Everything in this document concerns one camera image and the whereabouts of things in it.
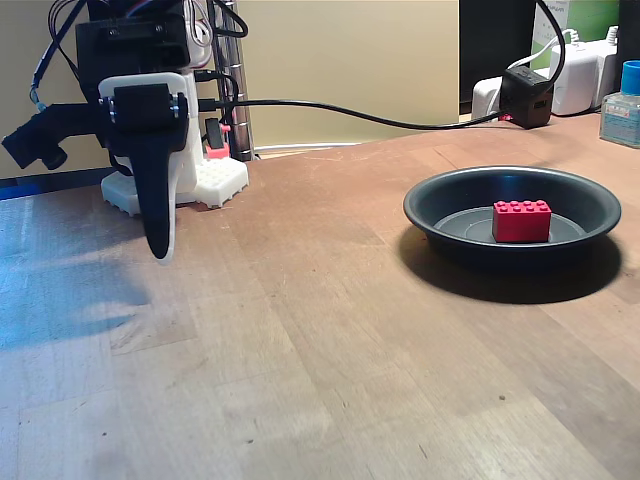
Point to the black camera on mount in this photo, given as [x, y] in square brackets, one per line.
[40, 137]

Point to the black monitor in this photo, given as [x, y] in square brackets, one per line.
[492, 40]

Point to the chrome metal pole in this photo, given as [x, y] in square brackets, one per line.
[243, 135]

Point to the clear bottle, blue cap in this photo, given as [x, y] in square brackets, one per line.
[621, 117]

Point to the black cube power adapter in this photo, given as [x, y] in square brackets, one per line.
[525, 97]

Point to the red and black table clamp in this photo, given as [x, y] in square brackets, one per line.
[217, 150]

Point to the white power strip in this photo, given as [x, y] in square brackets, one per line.
[486, 97]

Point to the green and white box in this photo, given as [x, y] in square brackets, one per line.
[590, 15]

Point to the dark round metal pan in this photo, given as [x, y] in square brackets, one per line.
[590, 210]

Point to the red lego block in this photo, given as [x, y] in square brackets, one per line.
[520, 227]

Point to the white power adapter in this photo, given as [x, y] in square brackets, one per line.
[580, 85]

